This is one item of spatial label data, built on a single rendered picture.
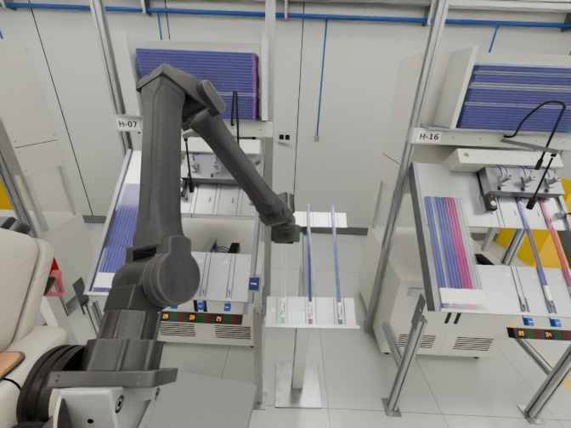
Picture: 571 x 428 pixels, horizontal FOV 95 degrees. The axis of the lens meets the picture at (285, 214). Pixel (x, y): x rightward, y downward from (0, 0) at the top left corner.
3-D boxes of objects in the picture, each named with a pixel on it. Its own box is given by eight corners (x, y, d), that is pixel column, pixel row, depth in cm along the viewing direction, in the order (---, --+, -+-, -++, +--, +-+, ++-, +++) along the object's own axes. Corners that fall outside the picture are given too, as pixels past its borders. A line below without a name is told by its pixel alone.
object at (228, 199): (256, 219, 127) (255, 216, 122) (121, 213, 127) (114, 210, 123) (261, 160, 138) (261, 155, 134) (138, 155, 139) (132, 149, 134)
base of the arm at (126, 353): (37, 388, 28) (153, 387, 28) (67, 307, 32) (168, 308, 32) (87, 381, 35) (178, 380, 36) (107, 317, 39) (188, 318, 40)
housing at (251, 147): (261, 168, 138) (258, 153, 125) (168, 165, 139) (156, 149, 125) (262, 155, 141) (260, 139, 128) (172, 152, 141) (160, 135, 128)
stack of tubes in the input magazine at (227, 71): (257, 120, 121) (256, 53, 110) (146, 115, 122) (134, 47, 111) (259, 117, 133) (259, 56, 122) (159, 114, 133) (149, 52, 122)
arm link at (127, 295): (98, 323, 34) (124, 322, 32) (121, 250, 39) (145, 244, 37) (158, 329, 41) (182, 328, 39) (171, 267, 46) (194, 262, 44)
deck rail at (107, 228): (98, 295, 114) (87, 295, 108) (93, 295, 114) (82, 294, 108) (138, 155, 139) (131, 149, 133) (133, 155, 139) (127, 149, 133)
